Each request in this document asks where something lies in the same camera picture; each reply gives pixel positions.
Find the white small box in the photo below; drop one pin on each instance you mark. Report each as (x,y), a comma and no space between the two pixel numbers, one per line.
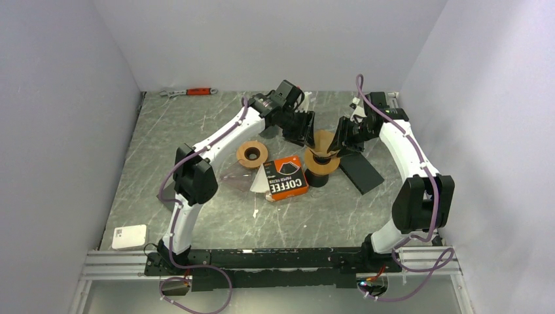
(129,237)

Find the brown paper coffee filter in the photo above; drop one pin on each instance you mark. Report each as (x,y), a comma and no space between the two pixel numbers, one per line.
(323,140)

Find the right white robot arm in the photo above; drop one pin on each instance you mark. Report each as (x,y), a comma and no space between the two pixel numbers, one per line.
(423,202)

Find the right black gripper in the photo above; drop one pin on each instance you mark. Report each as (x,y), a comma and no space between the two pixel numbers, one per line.
(342,136)

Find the right black flat box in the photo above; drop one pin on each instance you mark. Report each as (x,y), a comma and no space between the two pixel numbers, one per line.
(360,172)

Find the black flat box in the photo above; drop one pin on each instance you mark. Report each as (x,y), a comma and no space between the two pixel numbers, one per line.
(168,193)
(360,172)

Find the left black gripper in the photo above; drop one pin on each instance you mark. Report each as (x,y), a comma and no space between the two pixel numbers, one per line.
(296,137)

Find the left black flat box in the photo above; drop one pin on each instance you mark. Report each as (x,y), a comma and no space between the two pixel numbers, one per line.
(168,193)

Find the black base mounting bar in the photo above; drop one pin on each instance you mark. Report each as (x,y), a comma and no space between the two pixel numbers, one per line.
(210,269)

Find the black server base cup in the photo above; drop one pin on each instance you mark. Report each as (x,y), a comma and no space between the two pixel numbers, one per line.
(315,180)

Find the blue ribbed glass dripper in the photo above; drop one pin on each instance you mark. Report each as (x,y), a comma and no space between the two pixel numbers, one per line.
(322,160)

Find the orange coffee filter box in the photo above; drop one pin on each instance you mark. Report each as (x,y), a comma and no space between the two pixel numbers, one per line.
(285,178)

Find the aluminium frame rail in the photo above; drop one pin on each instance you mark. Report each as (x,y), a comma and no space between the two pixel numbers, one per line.
(128,265)

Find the orange handled wrench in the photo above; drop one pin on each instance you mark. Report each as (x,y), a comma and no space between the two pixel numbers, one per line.
(188,92)

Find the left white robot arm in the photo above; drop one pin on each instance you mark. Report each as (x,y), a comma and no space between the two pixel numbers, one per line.
(193,174)

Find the white paper coffee filter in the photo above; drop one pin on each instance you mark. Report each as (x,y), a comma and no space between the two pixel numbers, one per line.
(260,183)

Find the clear plastic filter bag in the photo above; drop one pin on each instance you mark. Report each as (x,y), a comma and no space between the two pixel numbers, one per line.
(240,178)

